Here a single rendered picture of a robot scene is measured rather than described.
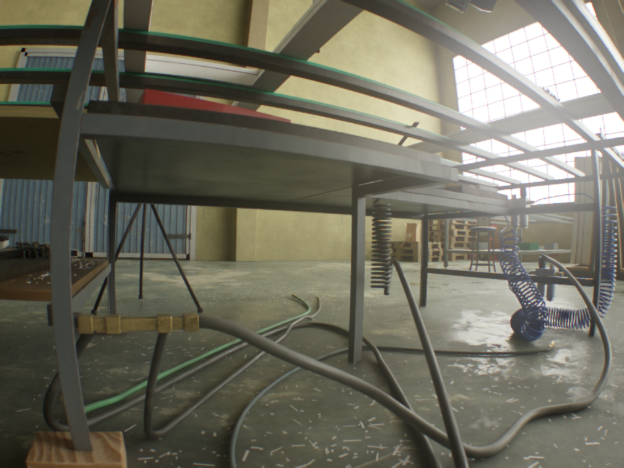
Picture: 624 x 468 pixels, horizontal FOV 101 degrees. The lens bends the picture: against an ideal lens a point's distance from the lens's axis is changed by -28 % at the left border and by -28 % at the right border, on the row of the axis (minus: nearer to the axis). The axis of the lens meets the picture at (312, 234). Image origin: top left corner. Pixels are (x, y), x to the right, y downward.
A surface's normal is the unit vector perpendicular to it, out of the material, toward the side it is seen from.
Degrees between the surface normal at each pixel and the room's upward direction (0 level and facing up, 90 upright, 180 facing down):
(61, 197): 90
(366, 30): 90
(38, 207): 90
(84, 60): 90
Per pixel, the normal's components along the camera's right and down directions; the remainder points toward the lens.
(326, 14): -0.02, 1.00
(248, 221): 0.47, -0.01
